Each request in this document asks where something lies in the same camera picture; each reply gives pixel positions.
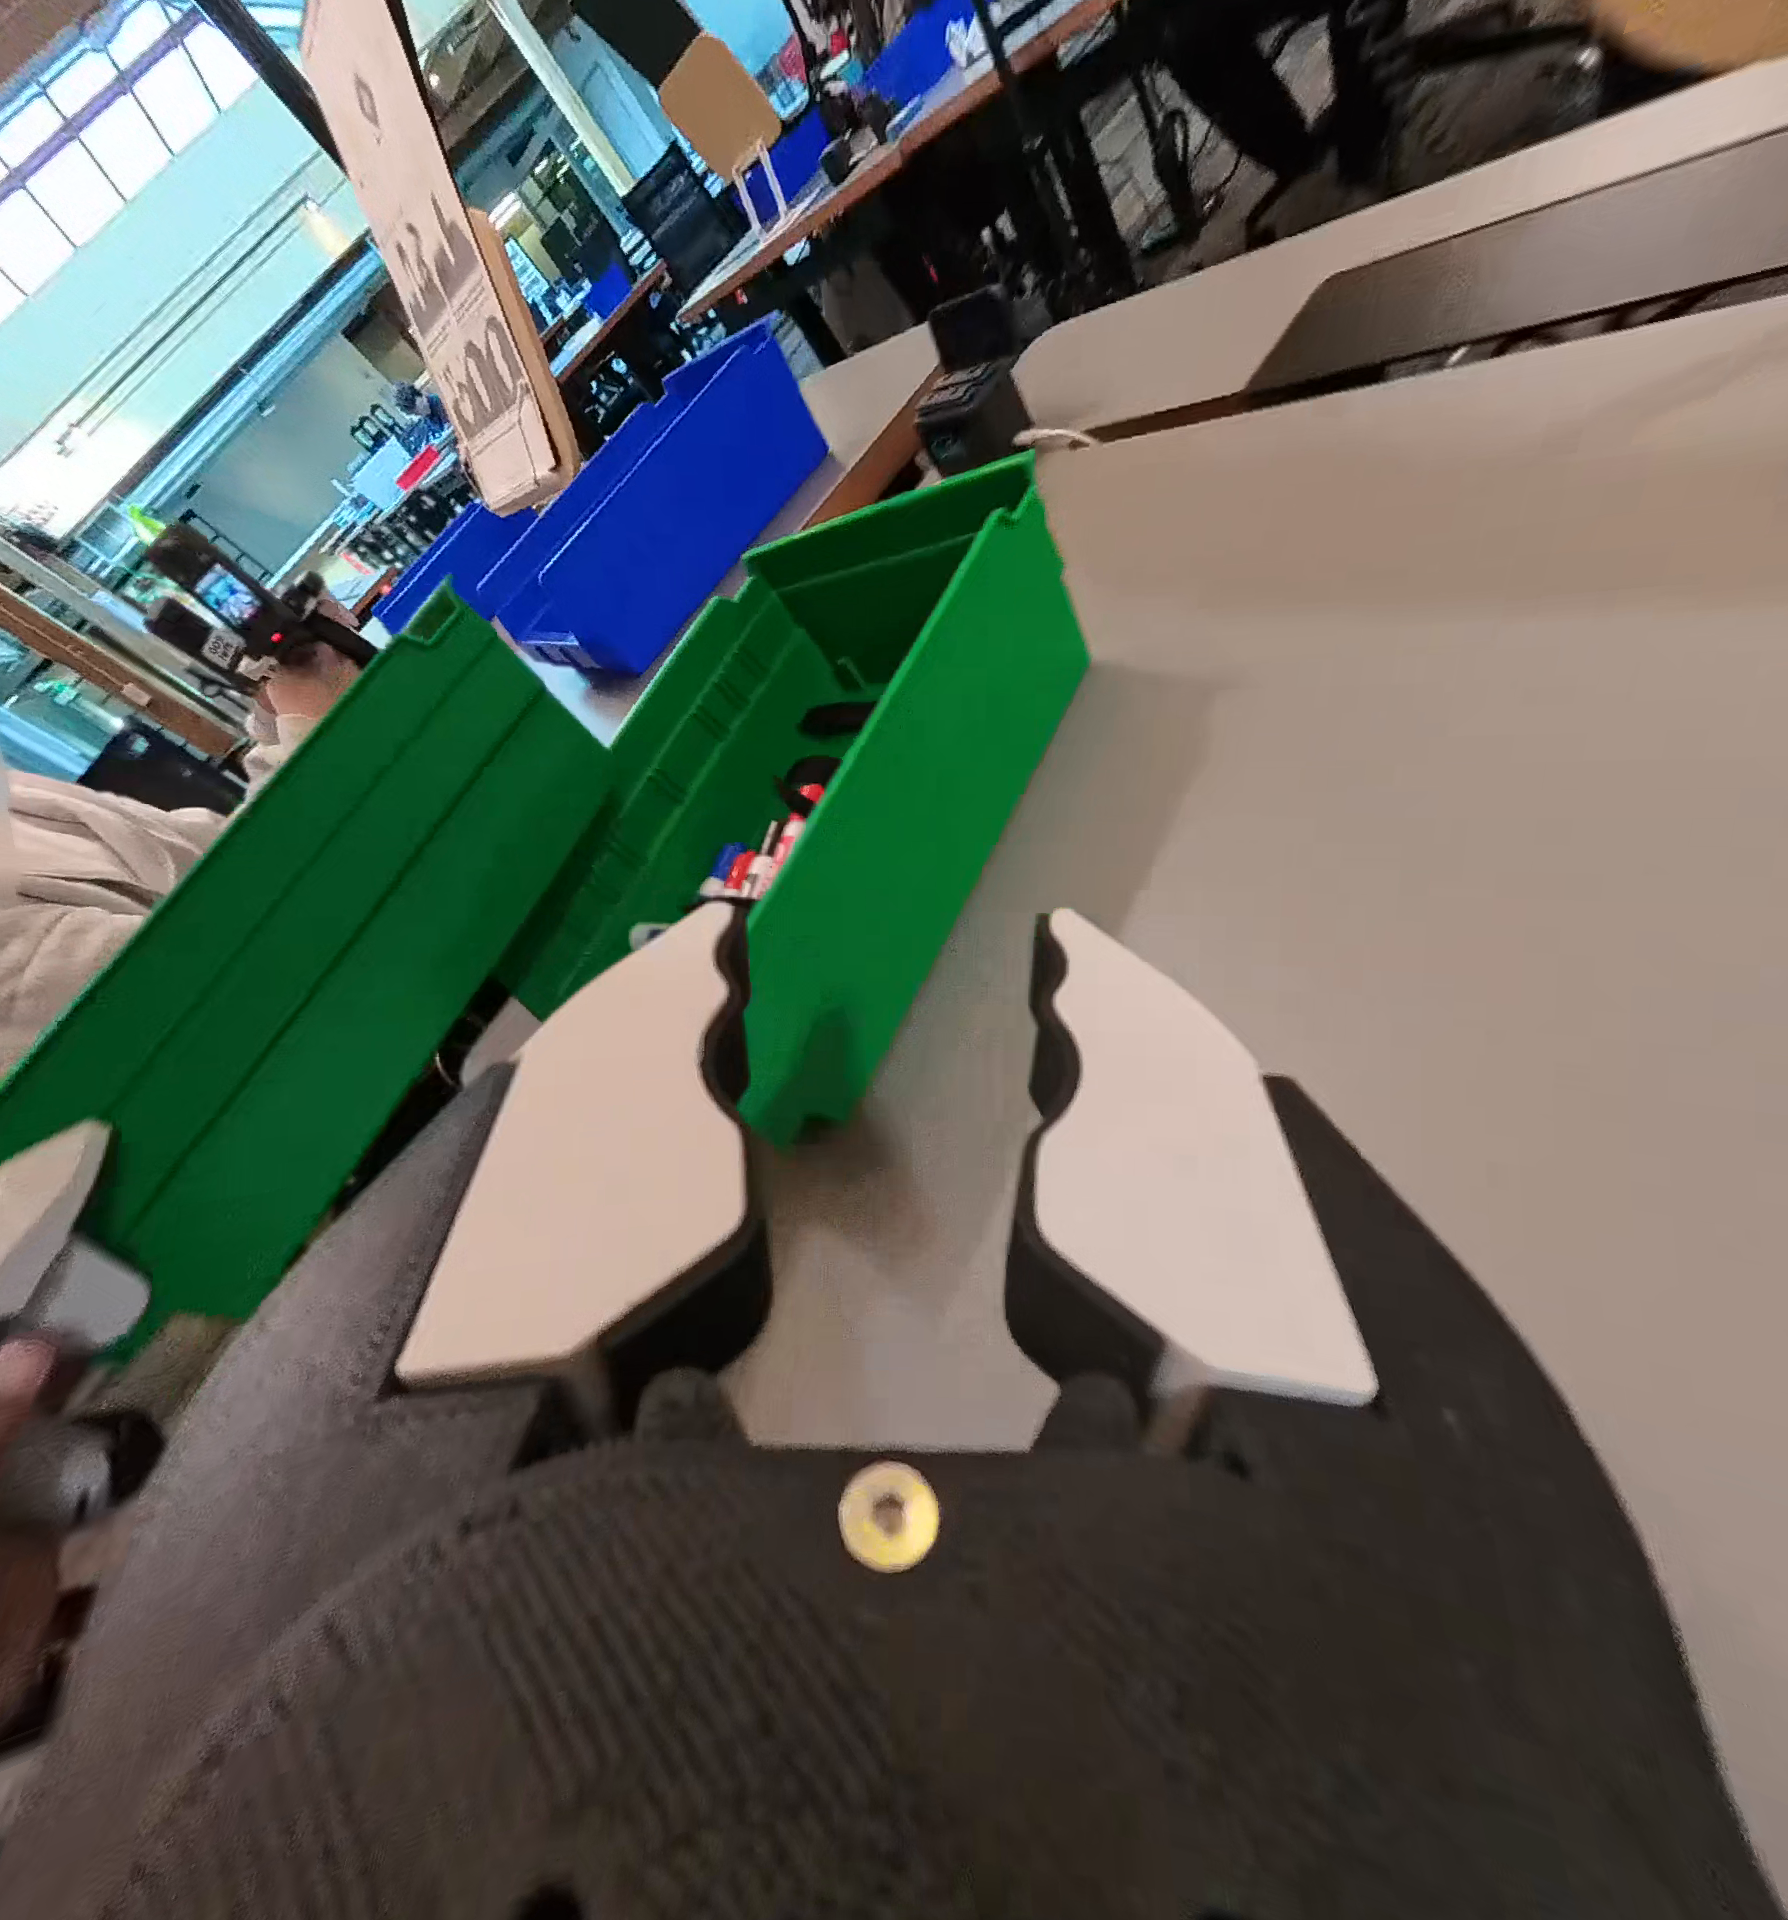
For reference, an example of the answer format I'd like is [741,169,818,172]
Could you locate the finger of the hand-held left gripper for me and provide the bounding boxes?
[0,1116,116,1324]
[40,1244,155,1350]

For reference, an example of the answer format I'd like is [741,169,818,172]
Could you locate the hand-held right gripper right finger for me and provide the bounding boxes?
[1005,907,1383,1448]

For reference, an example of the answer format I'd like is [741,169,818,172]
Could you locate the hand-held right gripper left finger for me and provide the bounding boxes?
[391,904,773,1433]

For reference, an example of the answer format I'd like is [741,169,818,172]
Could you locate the green plastic bin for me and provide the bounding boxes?
[510,449,1093,1150]
[0,585,613,1364]

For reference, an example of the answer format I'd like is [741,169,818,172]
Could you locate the grey desk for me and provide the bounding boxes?
[446,31,1788,1920]

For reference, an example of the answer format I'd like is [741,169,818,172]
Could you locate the blue plastic bins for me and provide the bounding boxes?
[565,320,944,738]

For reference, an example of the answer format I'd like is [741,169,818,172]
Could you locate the black battery charger box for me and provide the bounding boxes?
[916,287,1028,480]

